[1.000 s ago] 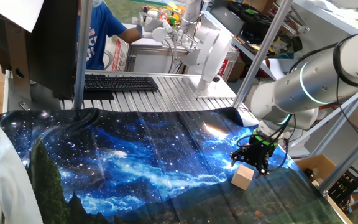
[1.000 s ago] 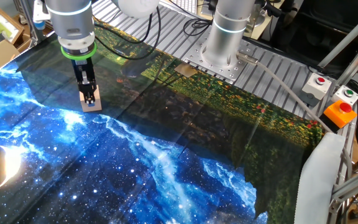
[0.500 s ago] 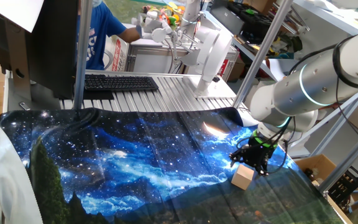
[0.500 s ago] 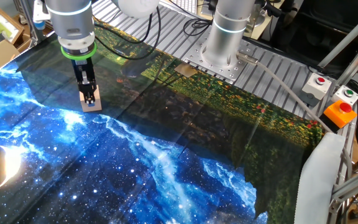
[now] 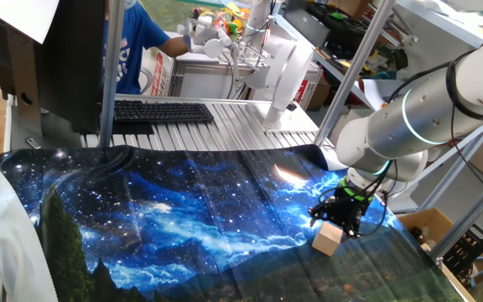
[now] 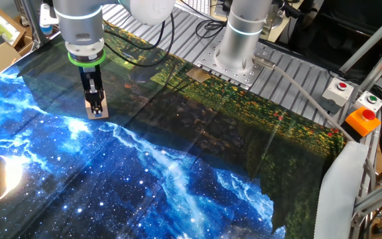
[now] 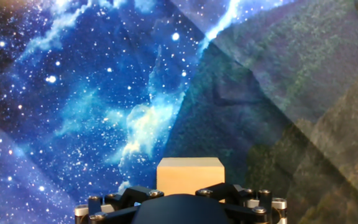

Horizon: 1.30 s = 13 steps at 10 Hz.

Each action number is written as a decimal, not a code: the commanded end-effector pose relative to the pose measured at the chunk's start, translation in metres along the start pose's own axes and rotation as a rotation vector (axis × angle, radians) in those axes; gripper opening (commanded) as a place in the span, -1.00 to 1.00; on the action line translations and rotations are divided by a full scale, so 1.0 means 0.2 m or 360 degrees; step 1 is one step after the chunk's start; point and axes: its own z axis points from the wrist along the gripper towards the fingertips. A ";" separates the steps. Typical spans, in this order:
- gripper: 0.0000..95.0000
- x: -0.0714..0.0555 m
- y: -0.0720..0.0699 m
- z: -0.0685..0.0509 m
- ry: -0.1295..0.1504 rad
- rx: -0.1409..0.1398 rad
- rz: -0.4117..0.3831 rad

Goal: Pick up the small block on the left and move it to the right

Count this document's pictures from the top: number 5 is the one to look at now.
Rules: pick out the white metal shelf frame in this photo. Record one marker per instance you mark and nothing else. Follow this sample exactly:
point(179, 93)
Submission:
point(455, 170)

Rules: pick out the black plastic crate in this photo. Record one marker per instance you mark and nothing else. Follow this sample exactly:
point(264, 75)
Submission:
point(465, 251)

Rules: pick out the person forearm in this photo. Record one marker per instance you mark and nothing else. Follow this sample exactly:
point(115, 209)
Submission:
point(174, 47)

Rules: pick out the silver metal clip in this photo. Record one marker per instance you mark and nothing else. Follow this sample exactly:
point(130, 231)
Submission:
point(33, 143)

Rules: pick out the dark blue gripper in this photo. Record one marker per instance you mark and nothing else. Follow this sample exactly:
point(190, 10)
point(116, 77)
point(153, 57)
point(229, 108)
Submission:
point(346, 209)

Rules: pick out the colourful toy pile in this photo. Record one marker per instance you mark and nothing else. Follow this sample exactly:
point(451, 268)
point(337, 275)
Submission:
point(233, 21)

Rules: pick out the silver white-robot base plate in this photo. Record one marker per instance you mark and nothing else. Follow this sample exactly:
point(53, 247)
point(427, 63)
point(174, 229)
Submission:
point(296, 121)

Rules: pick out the red and white sign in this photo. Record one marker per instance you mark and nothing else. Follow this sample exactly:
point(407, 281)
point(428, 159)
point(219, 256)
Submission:
point(157, 75)

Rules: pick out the gloved person hand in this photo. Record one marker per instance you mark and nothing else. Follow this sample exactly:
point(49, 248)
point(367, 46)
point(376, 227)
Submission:
point(187, 42)

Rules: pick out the person in blue shirt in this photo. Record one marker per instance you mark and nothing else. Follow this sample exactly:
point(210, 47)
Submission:
point(130, 42)

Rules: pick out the black keyboard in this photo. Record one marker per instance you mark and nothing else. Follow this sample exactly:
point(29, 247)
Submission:
point(162, 112)

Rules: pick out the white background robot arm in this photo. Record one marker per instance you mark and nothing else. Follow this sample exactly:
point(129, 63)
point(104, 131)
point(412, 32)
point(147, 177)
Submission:
point(287, 71)

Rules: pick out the white paper sheet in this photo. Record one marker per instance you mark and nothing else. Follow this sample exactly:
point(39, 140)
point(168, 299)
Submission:
point(15, 17)

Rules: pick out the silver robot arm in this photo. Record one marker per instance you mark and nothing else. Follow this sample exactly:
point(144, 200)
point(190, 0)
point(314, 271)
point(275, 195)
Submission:
point(417, 121)

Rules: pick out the galaxy print tablecloth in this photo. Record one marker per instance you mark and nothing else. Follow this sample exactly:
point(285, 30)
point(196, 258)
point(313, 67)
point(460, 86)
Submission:
point(162, 209)

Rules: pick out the silver metal cabinet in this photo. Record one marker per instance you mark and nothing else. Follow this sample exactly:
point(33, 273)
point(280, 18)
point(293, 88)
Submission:
point(199, 84)

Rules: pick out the small wooden cube block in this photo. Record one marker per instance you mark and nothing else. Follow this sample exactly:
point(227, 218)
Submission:
point(325, 241)

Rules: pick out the open cardboard box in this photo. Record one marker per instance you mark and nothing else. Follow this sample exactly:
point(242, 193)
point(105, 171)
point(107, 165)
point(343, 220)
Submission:
point(430, 220)

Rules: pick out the black computer monitor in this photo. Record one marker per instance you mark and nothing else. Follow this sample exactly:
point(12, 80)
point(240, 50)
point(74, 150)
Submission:
point(69, 63)

